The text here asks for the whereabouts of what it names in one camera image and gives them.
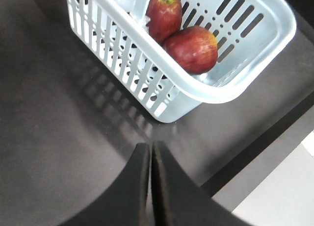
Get light blue plastic basket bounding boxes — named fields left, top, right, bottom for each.
left=66, top=0, right=296, bottom=123

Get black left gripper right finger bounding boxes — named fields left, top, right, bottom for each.
left=151, top=141, right=247, bottom=226

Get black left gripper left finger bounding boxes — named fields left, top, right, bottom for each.
left=61, top=143, right=150, bottom=226

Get red apple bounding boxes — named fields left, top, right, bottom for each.
left=146, top=0, right=183, bottom=44
left=163, top=25, right=218, bottom=75

